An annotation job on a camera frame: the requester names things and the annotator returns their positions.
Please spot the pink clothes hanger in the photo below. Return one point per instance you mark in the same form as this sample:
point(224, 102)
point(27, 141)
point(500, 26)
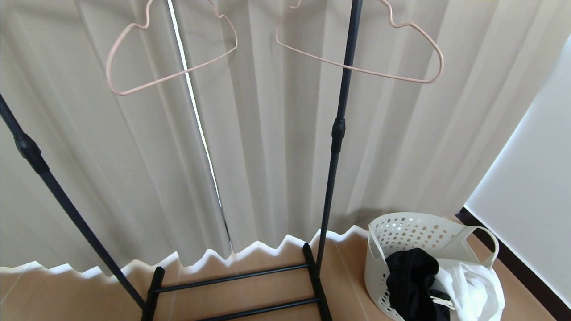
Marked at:
point(383, 74)
point(151, 83)

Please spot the beige curtain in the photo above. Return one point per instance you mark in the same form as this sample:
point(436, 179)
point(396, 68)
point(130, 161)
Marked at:
point(267, 133)

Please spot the white garment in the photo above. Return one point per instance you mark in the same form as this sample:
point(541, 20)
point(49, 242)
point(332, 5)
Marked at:
point(473, 285)

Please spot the white laundry basket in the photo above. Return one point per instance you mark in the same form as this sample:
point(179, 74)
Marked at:
point(401, 232)

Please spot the black clothes rack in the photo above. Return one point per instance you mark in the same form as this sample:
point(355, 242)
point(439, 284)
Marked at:
point(337, 129)

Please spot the black garment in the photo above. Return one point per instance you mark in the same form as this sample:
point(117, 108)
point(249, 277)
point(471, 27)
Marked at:
point(410, 281)

